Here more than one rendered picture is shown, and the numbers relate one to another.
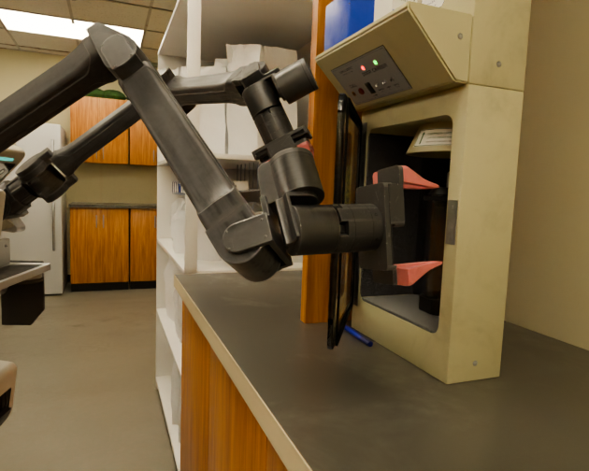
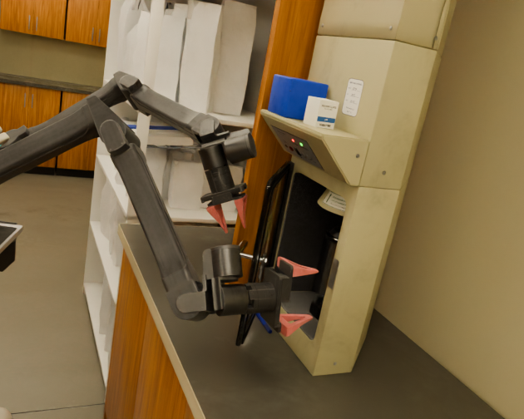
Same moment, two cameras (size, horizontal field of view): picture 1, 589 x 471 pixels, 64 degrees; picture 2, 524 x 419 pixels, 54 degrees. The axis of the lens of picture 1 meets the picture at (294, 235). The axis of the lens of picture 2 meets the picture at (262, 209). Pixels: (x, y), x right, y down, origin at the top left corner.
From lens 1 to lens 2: 0.51 m
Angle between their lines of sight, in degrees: 11
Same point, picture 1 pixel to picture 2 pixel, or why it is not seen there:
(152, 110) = (135, 187)
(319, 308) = not seen: hidden behind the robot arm
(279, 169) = (216, 258)
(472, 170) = (353, 243)
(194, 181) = (160, 253)
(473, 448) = not seen: outside the picture
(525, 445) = not seen: outside the picture
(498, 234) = (365, 283)
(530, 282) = (403, 289)
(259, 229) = (199, 301)
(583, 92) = (466, 161)
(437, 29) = (341, 152)
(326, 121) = (264, 152)
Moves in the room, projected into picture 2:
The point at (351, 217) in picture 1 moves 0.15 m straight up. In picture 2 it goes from (256, 297) to (272, 219)
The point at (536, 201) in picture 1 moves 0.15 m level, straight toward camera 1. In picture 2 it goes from (419, 230) to (412, 242)
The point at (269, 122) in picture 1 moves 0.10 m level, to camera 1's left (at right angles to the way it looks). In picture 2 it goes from (216, 179) to (172, 171)
